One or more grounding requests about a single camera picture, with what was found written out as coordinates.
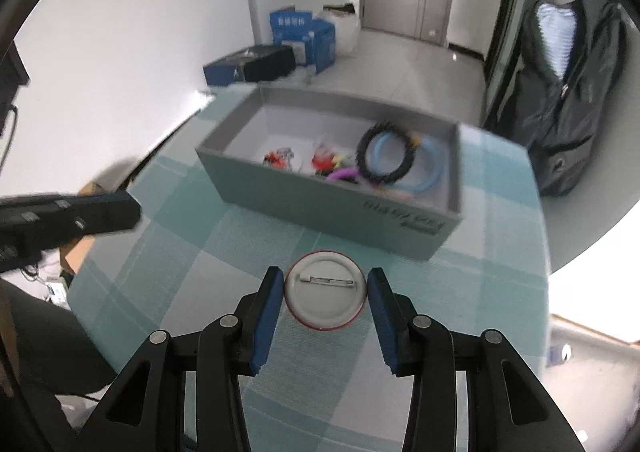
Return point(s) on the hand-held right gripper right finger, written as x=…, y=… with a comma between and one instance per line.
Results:
x=382, y=322

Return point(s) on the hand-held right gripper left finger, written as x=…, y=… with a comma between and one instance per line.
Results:
x=265, y=312

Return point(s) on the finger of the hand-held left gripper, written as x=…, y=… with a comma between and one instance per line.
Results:
x=75, y=217

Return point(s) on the round white pin badge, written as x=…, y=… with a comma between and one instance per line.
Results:
x=325, y=302

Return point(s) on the grey cardboard box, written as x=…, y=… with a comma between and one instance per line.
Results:
x=300, y=202

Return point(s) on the red and clear charm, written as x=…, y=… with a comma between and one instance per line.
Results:
x=324, y=160

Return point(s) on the brown cardboard piece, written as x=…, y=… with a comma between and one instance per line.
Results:
x=77, y=252

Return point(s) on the person's dark trousers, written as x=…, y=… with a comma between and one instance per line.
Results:
x=40, y=332

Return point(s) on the small red black charm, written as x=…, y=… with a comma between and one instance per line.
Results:
x=279, y=158

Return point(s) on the small white object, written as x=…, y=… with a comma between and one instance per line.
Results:
x=560, y=356

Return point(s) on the dark blue shoe box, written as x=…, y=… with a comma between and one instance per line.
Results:
x=225, y=70

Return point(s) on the black backpack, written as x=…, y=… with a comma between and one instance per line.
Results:
x=575, y=132

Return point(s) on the blue cardboard box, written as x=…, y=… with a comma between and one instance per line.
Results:
x=292, y=30

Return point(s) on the white plastic bag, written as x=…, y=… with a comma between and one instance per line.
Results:
x=345, y=32

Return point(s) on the striped cloth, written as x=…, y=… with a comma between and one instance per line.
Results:
x=555, y=37

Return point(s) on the black door frame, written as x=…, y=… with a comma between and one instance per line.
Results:
x=505, y=32

